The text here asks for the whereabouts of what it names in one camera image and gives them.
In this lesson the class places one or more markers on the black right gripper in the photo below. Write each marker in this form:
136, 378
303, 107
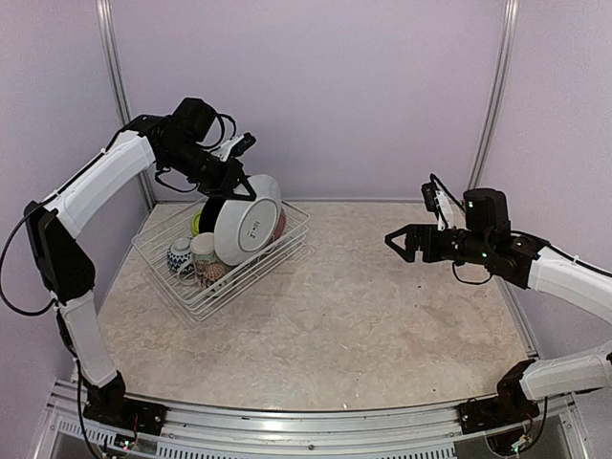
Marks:
415, 231

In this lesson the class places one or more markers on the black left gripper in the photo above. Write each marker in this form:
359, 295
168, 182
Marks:
233, 173

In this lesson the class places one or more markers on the black rimmed striped plate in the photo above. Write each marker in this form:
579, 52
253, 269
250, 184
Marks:
209, 214

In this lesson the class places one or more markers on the red teal floral plate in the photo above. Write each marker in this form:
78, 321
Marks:
243, 228

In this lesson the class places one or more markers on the light teal flower plate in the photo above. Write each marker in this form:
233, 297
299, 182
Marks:
279, 228

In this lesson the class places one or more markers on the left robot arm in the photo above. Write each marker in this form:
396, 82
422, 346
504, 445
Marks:
171, 142

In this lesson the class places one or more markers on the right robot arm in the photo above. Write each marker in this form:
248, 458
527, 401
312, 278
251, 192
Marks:
526, 261

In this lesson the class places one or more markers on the lime green bowl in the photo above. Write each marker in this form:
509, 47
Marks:
195, 224

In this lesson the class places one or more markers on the blue white patterned cup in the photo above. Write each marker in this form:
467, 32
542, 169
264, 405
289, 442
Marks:
178, 256

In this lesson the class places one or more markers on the seashell print mug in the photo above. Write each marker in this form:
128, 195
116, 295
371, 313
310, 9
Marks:
204, 268

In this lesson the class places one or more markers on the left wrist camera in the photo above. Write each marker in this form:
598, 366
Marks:
234, 147

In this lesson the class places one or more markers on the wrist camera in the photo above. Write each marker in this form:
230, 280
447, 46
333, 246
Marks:
234, 147
438, 203

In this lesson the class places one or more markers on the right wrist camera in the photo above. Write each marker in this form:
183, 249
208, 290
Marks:
438, 203

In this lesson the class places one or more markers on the white wire dish rack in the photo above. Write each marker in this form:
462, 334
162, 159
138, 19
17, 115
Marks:
197, 304

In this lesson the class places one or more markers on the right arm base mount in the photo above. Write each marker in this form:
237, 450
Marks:
508, 406

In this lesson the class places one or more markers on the right aluminium corner post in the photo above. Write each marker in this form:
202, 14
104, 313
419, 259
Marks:
500, 76

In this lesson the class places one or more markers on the aluminium corner post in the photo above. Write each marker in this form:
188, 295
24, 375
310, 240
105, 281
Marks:
112, 59
500, 76

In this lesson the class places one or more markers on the left aluminium corner post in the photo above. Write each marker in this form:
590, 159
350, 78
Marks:
112, 59

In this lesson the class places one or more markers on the aluminium front rail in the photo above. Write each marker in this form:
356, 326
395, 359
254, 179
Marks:
205, 431

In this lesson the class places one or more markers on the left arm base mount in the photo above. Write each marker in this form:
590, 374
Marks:
110, 406

